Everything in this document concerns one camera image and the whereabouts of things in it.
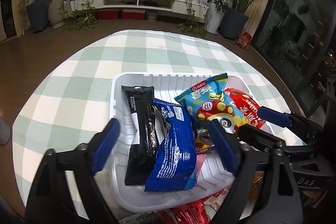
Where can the pink cartoon snack packet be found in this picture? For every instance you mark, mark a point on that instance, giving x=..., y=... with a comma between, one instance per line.
x=203, y=163

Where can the dark glass cabinet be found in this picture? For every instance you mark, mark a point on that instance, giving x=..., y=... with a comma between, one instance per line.
x=8, y=3

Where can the white snack packet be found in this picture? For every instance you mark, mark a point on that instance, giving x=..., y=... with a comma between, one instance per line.
x=218, y=195

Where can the glass sliding door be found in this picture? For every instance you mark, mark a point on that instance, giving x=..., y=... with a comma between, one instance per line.
x=296, y=29

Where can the white plastic tray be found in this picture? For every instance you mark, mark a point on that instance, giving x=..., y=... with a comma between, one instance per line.
x=162, y=82

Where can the plant in grey ribbed pot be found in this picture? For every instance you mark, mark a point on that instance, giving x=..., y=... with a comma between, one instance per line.
x=56, y=14

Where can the red paper bag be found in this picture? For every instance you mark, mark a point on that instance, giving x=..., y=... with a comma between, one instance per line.
x=243, y=41

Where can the white television console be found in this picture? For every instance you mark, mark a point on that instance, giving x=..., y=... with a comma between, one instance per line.
x=181, y=6

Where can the green snack packet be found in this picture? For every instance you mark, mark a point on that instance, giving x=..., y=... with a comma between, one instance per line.
x=141, y=218

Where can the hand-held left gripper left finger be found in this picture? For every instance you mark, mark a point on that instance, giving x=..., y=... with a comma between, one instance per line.
x=107, y=145

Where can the light blue chips packet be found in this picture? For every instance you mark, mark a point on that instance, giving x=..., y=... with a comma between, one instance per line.
x=207, y=98

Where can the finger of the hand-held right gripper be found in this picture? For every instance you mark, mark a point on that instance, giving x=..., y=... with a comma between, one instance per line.
x=273, y=117
x=260, y=137

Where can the small empty flower pot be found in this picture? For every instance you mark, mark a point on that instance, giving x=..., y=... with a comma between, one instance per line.
x=152, y=15

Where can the black snack packet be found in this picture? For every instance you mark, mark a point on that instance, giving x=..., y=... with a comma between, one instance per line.
x=141, y=134

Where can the small-leaf plant in white pot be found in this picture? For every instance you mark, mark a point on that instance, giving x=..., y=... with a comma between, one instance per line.
x=214, y=19

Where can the orange snack packet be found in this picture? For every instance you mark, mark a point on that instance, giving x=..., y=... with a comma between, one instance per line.
x=256, y=184

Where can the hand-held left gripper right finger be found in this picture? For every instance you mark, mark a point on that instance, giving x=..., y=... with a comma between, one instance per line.
x=223, y=148

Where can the shiny red snack packet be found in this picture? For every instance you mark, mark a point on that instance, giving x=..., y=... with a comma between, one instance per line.
x=190, y=213

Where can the red dotted snack packet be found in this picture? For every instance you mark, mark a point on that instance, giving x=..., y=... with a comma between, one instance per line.
x=246, y=106

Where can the blue cake packet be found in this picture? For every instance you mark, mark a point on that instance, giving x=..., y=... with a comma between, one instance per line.
x=173, y=161

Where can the red storage box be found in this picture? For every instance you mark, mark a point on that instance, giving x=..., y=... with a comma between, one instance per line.
x=108, y=14
x=133, y=14

